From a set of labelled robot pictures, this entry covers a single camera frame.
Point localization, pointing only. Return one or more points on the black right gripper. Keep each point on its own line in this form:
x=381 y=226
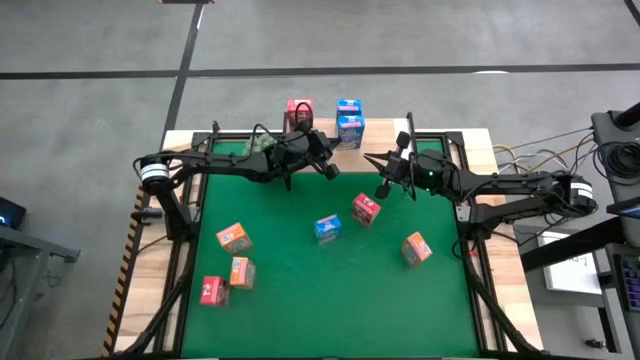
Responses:
x=407 y=167

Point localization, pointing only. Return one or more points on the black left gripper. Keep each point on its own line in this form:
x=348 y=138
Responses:
x=312 y=147

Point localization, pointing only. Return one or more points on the blue Rice Krispies cereal box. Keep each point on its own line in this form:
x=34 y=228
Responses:
x=349 y=106
x=327 y=229
x=351 y=132

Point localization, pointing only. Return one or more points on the red Froot Loops cereal box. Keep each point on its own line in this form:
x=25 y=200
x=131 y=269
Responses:
x=366 y=209
x=214 y=291
x=292 y=107

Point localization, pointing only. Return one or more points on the orange Frosted Mini Wheats box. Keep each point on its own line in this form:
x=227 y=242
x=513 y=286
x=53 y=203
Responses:
x=416 y=249
x=234 y=239
x=242 y=272

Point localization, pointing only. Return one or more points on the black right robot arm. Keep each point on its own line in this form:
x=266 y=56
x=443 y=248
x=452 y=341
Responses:
x=515 y=187

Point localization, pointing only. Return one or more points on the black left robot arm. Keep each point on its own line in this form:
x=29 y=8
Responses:
x=225 y=167

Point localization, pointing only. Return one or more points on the succulent plant in white pot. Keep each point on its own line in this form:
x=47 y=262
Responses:
x=260 y=144

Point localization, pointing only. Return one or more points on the green table mat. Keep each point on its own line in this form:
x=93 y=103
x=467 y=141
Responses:
x=325 y=300

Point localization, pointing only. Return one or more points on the black desk beam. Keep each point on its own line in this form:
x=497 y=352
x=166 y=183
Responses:
x=565 y=247

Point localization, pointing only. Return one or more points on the white paper sheet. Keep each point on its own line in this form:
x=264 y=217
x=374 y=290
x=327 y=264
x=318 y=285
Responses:
x=570 y=270

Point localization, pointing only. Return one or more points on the grey equipment cart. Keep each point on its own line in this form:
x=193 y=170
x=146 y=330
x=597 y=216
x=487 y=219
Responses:
x=607 y=130

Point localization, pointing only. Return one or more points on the laptop edge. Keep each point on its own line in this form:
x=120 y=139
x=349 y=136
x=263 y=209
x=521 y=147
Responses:
x=625 y=209

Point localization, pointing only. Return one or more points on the yellow black hazard tape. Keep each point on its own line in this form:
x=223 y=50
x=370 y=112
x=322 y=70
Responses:
x=122 y=280

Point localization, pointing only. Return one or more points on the backlit keyboard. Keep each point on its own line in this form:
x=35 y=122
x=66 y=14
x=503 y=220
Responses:
x=630 y=282

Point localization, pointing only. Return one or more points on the grey metal desk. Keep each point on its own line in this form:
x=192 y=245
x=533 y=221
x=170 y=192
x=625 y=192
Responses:
x=30 y=245

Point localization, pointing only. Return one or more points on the black device with blue light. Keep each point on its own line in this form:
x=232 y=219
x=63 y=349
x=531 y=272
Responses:
x=10 y=215

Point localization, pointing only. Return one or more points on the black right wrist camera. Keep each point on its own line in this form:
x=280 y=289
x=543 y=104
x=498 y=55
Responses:
x=403 y=139

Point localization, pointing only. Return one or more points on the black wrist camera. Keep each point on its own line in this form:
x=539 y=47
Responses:
x=303 y=126
x=403 y=139

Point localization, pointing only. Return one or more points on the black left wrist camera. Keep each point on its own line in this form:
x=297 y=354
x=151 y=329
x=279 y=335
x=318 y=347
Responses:
x=303 y=126

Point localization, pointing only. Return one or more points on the black table frame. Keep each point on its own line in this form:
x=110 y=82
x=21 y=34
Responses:
x=200 y=140

